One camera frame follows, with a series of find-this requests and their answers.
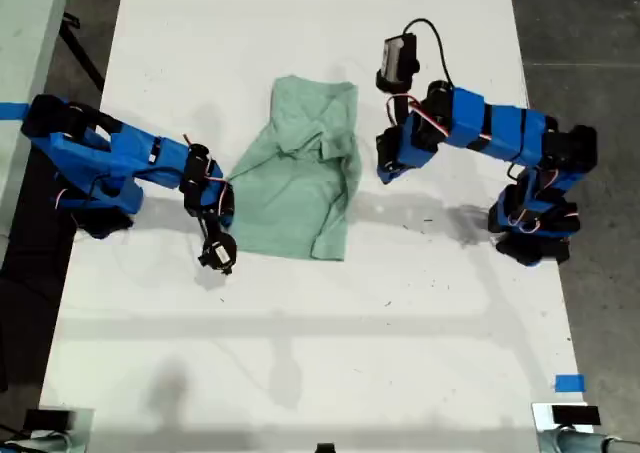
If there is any pale green t-shirt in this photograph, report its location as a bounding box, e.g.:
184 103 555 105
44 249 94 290
227 75 364 263

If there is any black stand leg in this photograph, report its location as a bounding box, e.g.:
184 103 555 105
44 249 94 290
58 15 107 93

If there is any blue tape strip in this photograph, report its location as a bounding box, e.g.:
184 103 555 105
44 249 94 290
0 101 29 122
554 374 587 393

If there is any silver metal plate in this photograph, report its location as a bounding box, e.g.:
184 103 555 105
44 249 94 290
37 407 95 453
530 401 596 435

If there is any white side table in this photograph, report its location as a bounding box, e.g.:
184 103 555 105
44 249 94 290
0 0 72 259

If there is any small black box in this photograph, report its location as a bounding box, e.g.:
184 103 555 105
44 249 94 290
23 408 76 430
551 405 601 427

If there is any grey metal stand foot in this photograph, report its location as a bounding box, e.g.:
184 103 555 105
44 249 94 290
537 426 640 453
0 431 76 453

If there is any black camera box white label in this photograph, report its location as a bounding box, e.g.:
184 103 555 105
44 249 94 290
198 235 237 275

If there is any black camera box grey face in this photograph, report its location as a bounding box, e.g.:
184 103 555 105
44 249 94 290
375 32 420 94

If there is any black camera cable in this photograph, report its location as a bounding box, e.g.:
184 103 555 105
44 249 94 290
402 17 454 90

